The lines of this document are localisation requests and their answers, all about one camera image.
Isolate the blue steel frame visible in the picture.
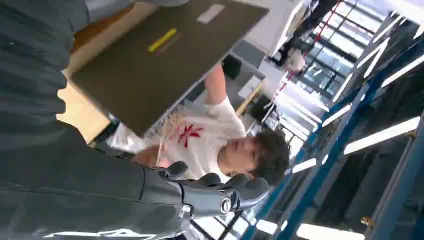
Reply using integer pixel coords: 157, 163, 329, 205
241, 29, 424, 240

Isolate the red barrier belt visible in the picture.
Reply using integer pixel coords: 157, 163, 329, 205
263, 0, 342, 110

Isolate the person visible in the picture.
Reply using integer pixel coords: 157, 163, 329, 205
105, 62, 291, 186

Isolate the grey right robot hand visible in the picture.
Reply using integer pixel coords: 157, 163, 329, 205
0, 122, 272, 240

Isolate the grey laptop with yellow sticker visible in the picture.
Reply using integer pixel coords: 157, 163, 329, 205
71, 0, 270, 138

